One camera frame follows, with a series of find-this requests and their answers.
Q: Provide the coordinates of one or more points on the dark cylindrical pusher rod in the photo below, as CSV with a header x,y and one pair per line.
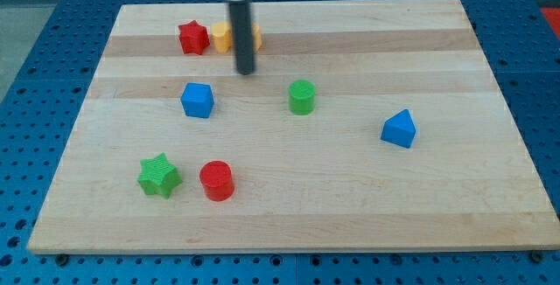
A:
x,y
240,18

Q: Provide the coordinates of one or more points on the green cylinder block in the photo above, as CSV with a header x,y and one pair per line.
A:
x,y
301,97

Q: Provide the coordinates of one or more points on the yellow heart block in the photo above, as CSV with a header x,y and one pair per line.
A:
x,y
222,36

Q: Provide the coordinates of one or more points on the yellow block behind rod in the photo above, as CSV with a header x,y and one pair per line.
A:
x,y
257,37

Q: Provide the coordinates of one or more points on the red star block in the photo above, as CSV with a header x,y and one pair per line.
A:
x,y
193,38

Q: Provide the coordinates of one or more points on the blue cube block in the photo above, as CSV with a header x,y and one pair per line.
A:
x,y
197,100

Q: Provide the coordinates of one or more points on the red cylinder block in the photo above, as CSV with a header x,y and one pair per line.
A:
x,y
217,180

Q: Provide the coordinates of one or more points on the wooden board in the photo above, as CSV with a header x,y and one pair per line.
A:
x,y
322,182

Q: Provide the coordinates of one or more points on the green star block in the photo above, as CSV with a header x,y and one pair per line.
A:
x,y
158,176

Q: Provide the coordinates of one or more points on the blue triangular prism block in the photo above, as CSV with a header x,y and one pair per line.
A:
x,y
399,129

